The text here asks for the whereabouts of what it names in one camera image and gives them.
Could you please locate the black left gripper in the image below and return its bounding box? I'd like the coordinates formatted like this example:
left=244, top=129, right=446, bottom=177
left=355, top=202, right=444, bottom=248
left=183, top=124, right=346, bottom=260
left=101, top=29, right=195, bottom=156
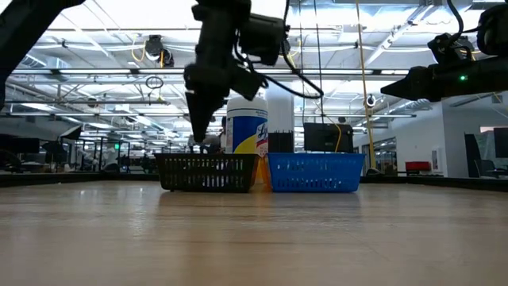
left=183, top=14, right=241, bottom=144

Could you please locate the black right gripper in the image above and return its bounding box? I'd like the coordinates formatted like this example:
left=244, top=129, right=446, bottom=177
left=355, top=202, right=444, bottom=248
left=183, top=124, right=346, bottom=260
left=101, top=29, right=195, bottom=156
left=379, top=58, right=508, bottom=105

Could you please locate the white disinfecting wipes canister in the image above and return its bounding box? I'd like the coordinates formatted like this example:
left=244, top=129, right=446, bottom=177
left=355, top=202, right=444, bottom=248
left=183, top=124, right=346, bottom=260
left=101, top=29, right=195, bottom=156
left=224, top=95, right=273, bottom=191

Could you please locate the black plastic basket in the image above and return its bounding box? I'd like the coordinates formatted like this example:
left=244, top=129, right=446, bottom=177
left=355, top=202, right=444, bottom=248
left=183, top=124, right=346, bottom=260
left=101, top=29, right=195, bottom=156
left=153, top=153, right=261, bottom=194

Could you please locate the blue plastic basket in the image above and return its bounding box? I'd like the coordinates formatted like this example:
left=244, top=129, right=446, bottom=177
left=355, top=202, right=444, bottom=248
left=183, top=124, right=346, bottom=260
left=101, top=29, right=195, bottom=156
left=266, top=153, right=367, bottom=195

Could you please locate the long ceiling light bar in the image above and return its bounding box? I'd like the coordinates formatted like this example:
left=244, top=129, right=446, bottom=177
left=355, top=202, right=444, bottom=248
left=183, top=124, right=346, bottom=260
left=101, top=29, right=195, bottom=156
left=11, top=68, right=410, bottom=77

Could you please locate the red box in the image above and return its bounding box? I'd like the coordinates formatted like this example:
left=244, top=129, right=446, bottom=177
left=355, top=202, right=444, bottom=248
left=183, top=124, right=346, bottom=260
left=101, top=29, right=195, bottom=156
left=404, top=160, right=433, bottom=174

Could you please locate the black partition panel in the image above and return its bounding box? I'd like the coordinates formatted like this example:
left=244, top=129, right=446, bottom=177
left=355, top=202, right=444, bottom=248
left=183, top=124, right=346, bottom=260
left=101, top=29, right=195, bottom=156
left=267, top=131, right=295, bottom=154

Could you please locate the black monitor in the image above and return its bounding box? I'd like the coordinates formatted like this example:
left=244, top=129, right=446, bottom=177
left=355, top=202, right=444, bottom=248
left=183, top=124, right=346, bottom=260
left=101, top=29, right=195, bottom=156
left=303, top=122, right=355, bottom=154
left=0, top=136, right=41, bottom=156
left=493, top=127, right=508, bottom=160

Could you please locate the thick yellow hanging cable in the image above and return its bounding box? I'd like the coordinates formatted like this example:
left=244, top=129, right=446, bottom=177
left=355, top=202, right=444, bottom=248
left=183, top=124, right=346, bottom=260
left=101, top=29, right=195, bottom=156
left=355, top=0, right=377, bottom=171

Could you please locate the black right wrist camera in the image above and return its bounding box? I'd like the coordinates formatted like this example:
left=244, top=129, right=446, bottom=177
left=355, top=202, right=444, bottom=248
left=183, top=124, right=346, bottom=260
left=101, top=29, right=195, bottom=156
left=426, top=33, right=476, bottom=67

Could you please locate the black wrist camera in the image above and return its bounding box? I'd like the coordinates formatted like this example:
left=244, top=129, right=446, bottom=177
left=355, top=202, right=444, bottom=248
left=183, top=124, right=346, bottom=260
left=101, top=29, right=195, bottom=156
left=229, top=65, right=266, bottom=102
left=426, top=33, right=476, bottom=67

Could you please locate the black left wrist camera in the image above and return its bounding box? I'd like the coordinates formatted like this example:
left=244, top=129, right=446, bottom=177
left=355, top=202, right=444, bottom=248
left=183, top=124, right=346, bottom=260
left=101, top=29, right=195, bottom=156
left=229, top=65, right=266, bottom=102

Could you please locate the hanging black cable loop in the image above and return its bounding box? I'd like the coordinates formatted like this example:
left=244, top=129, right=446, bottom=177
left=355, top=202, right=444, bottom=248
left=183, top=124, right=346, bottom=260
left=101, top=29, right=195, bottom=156
left=144, top=75, right=165, bottom=91

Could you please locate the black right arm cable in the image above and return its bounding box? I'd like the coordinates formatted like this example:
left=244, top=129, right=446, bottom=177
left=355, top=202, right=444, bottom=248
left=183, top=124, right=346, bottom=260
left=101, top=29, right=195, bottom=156
left=444, top=0, right=477, bottom=39

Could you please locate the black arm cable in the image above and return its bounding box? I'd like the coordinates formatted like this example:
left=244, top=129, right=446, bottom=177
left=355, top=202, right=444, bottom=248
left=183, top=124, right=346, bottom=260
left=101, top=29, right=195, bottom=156
left=444, top=0, right=477, bottom=39
left=233, top=0, right=325, bottom=100

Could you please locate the black ceiling cord reel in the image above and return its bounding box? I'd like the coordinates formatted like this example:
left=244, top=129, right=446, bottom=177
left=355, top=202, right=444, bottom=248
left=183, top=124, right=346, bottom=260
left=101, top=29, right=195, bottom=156
left=143, top=34, right=175, bottom=69

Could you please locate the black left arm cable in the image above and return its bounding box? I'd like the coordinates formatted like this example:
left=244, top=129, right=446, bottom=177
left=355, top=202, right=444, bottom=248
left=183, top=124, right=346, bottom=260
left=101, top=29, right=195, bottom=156
left=233, top=0, right=325, bottom=100

